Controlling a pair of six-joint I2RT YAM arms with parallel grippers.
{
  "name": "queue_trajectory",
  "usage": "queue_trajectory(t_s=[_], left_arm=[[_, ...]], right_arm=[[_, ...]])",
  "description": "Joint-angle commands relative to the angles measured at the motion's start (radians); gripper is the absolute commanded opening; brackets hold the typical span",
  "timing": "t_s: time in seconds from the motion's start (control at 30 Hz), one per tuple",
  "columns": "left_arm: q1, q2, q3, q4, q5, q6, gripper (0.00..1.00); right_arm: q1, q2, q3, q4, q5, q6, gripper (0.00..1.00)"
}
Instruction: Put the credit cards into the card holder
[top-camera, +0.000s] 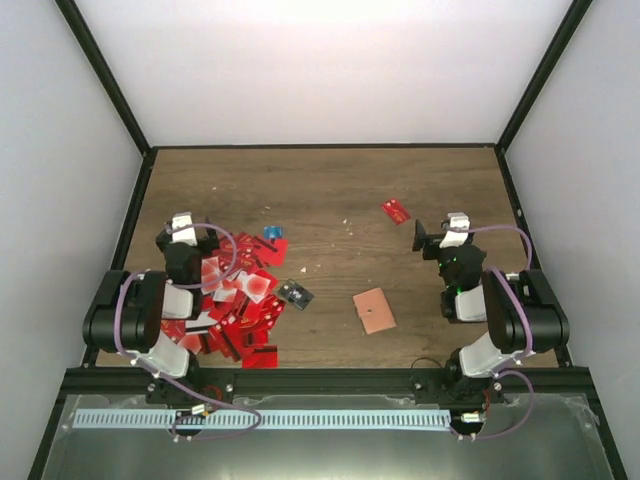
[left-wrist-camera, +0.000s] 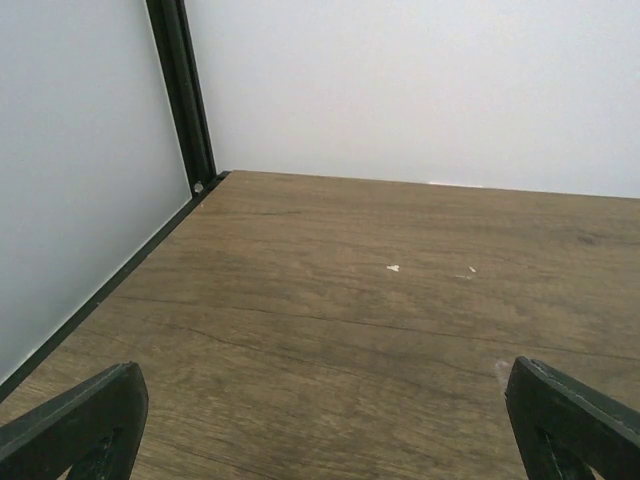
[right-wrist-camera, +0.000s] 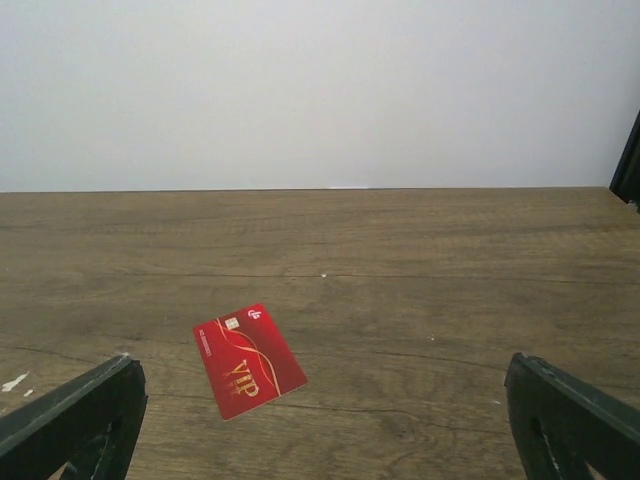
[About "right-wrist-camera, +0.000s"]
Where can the black enclosure frame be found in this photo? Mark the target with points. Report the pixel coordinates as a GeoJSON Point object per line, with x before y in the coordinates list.
{"type": "Point", "coordinates": [625, 183]}

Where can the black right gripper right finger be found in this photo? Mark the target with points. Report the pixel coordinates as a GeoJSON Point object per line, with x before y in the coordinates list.
{"type": "Point", "coordinates": [564, 428]}

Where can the lone red VIP card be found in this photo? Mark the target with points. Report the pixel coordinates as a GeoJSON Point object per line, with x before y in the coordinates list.
{"type": "Point", "coordinates": [247, 361]}

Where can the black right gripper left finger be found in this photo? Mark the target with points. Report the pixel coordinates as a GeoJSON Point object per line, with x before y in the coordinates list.
{"type": "Point", "coordinates": [86, 428]}

